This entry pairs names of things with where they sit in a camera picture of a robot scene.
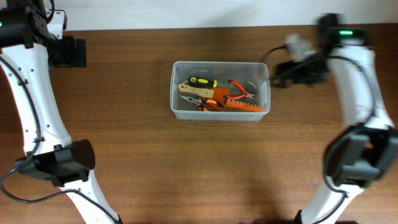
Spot clear plastic container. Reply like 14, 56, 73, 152
170, 61, 271, 121

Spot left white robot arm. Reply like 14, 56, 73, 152
1, 0, 121, 223

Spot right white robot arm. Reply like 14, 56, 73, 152
270, 13, 397, 223

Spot orange screwdriver bit holder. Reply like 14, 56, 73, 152
225, 99, 262, 112

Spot long nose pliers orange black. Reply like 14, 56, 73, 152
179, 95, 225, 112

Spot small red cutting pliers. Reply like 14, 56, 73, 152
228, 80, 256, 100

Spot orange scraper wooden handle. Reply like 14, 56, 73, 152
178, 83, 231, 109

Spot file black yellow handle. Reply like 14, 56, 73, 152
188, 77, 229, 88

